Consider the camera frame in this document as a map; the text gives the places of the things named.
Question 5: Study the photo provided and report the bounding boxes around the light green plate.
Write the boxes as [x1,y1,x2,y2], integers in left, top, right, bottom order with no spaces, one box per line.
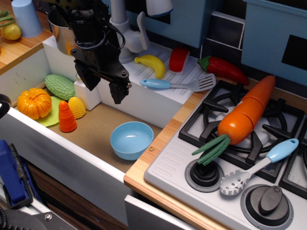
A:
[37,96,62,127]

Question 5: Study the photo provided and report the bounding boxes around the yellow toy lemon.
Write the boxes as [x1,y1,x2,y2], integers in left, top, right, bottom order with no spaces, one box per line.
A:
[1,24,21,41]

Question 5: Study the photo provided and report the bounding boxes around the yellow toy banana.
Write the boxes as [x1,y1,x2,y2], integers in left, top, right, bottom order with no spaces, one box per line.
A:
[134,55,166,79]

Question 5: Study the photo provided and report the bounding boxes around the orange toy pumpkin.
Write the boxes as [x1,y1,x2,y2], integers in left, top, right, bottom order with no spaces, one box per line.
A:
[17,88,52,120]

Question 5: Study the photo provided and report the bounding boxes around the large orange toy carrot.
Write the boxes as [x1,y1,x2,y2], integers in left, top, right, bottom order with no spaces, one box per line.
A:
[192,75,276,166]

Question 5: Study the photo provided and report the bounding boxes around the blue handled grey spatula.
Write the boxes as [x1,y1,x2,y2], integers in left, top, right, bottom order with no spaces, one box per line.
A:
[140,74,216,92]

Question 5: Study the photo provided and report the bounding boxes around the green toy vegetable leaves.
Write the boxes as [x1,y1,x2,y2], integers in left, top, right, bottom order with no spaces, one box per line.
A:
[0,10,16,27]

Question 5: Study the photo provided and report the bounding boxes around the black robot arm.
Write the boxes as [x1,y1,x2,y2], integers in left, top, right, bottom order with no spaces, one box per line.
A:
[51,0,131,104]

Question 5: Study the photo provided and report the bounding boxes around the grey toy stove top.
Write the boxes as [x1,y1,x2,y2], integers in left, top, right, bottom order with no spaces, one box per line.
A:
[143,80,307,230]

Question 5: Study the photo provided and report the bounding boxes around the small orange toy carrot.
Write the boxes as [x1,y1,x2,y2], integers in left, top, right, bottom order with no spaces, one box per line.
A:
[59,101,77,132]

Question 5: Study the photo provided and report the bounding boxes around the blue handled slotted spoon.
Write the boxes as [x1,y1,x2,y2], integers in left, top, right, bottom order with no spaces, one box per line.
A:
[220,138,299,196]

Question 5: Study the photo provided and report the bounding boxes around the blue clamp device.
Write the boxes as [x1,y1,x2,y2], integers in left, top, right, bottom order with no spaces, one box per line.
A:
[0,139,33,209]

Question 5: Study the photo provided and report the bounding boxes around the black stove grate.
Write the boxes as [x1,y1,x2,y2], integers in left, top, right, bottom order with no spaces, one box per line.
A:
[178,81,303,189]

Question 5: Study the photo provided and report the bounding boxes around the right black stove knob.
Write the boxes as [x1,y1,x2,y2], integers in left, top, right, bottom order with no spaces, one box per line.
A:
[240,184,294,230]

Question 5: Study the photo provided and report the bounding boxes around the left black stove knob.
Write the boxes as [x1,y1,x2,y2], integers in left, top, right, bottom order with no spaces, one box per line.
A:
[185,160,224,193]

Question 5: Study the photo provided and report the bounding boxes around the green toy bitter gourd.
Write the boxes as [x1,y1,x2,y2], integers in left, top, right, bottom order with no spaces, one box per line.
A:
[45,74,76,101]

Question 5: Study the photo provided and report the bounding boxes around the white toy sink basin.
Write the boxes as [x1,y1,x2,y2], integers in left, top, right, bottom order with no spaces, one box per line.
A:
[0,35,212,183]

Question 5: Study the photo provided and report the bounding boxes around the light blue plastic cup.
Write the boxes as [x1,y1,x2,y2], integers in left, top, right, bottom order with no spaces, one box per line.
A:
[12,0,43,38]

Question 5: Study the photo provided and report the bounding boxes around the light blue plastic bowl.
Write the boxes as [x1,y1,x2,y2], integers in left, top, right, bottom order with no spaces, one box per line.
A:
[110,122,154,161]

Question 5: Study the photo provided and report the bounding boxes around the white plastic bottle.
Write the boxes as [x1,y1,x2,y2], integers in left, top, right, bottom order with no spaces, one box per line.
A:
[74,73,101,111]

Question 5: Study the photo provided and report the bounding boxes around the red and white toy sushi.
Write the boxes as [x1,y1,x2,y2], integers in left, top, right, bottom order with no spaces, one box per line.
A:
[169,47,190,74]

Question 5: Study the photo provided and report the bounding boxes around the silver metal pot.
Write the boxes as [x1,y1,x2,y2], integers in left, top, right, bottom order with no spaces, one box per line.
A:
[47,6,76,56]

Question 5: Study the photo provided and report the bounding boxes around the black stove knob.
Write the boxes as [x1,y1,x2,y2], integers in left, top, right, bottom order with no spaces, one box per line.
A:
[240,184,294,230]
[185,160,224,193]

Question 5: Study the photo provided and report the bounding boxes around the yellow toy corn piece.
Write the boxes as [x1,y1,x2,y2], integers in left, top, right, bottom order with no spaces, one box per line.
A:
[68,97,86,119]

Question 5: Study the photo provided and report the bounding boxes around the white and blue hanging cup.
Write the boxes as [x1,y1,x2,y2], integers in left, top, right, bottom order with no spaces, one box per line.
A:
[146,0,173,17]

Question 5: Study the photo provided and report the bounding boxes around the grey toy faucet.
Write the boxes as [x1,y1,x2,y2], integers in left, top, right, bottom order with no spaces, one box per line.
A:
[110,0,150,64]

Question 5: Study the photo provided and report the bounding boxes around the red toy chili pepper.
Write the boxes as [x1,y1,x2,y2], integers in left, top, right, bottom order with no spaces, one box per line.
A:
[197,56,249,85]

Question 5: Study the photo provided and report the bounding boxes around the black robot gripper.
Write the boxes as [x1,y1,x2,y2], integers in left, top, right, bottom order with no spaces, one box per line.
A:
[70,18,131,104]

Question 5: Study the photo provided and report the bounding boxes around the light blue cabinet box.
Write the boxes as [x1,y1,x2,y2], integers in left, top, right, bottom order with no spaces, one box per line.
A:
[241,0,307,85]

